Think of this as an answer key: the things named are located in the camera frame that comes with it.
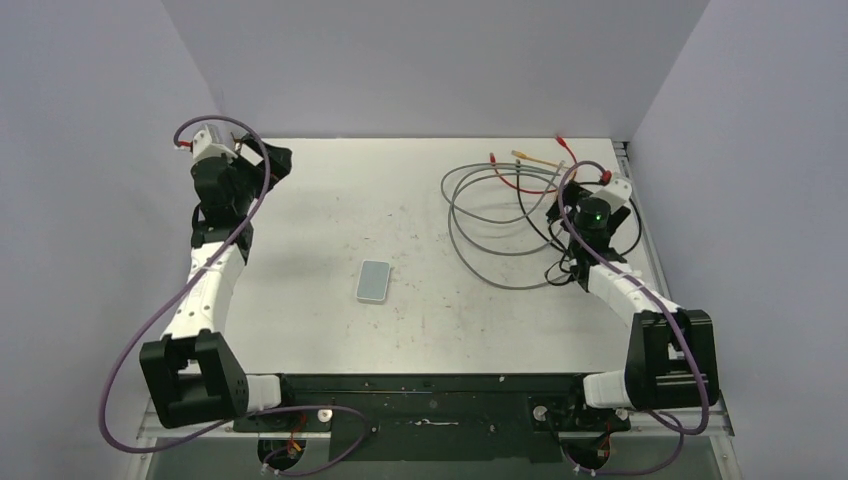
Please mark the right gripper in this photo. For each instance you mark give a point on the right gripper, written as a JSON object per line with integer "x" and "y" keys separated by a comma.
{"x": 570, "y": 197}

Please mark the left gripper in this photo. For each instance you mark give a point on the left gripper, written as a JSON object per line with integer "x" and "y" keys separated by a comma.
{"x": 279, "y": 164}

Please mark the white network switch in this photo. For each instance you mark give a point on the white network switch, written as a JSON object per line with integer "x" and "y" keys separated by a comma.
{"x": 373, "y": 282}

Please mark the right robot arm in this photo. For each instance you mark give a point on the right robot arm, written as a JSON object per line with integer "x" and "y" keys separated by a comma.
{"x": 671, "y": 360}

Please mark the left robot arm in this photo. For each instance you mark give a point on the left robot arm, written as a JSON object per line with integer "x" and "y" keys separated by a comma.
{"x": 192, "y": 374}

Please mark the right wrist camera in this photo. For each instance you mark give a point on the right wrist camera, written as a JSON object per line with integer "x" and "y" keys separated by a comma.
{"x": 616, "y": 193}

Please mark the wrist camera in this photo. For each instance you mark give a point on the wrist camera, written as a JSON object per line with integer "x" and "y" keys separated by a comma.
{"x": 208, "y": 142}
{"x": 616, "y": 193}

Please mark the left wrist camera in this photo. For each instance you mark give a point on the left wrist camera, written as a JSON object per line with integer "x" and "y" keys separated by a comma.
{"x": 208, "y": 142}

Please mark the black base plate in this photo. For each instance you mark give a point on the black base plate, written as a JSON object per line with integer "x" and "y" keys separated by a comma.
{"x": 542, "y": 418}

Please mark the aluminium rail frame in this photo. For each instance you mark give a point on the aluminium rail frame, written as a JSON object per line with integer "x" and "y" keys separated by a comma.
{"x": 684, "y": 422}

